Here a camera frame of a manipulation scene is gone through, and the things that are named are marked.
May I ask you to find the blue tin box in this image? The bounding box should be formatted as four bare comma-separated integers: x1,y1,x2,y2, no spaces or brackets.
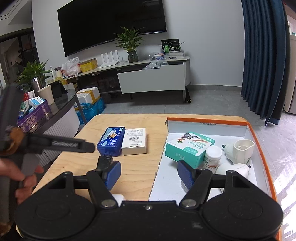
96,126,125,157

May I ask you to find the white power adapter box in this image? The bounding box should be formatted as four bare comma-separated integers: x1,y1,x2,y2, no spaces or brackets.
121,128,147,156

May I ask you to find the person's left hand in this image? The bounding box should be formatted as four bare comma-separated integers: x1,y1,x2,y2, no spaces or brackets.
1,159,37,204

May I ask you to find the orange white shallow tray box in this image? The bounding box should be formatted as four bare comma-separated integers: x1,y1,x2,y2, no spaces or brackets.
144,117,283,240

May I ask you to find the teal white bandage box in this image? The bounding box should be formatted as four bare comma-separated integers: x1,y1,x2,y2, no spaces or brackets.
165,133,215,169

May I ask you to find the white pill bottle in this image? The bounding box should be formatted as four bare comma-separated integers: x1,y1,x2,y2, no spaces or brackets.
203,146,223,173

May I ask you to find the purple patterned box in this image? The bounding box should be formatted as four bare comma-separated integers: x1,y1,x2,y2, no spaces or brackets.
17,101,53,133

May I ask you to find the round black glass side table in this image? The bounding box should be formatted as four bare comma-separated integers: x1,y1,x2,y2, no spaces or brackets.
23,89,87,167

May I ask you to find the white plug-in device lower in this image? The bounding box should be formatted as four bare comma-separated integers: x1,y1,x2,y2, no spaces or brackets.
215,163,250,179

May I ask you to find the paper cup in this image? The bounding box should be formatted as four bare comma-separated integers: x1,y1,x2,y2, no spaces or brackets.
38,85,54,105

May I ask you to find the stainless steel thermos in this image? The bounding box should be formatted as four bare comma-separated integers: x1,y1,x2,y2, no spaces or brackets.
31,77,45,96

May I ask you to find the blue plastic bag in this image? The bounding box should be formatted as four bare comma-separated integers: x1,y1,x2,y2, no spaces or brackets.
81,98,105,121

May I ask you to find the left green potted plant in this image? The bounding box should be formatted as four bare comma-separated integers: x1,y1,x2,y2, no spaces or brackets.
16,60,52,91

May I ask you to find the white yellow cardboard box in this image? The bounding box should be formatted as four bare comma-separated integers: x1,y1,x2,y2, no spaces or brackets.
76,87,100,104

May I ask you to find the white plastic bag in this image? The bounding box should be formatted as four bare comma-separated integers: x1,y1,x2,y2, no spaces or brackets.
62,57,81,77

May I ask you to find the white tv console cabinet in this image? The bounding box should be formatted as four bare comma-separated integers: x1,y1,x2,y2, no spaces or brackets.
66,56,191,103

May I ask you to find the white wifi router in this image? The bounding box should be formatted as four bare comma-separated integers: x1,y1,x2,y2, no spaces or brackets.
99,50,119,68

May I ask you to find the dark blue curtain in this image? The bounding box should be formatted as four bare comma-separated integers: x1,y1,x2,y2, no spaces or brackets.
241,1,290,125

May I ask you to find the black green display box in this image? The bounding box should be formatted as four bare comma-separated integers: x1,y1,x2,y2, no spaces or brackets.
161,39,181,53

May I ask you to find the potted bamboo plant in vase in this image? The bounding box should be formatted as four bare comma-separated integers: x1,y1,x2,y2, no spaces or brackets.
115,26,143,63

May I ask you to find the black wall television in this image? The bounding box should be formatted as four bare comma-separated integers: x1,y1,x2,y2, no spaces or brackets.
57,0,167,56

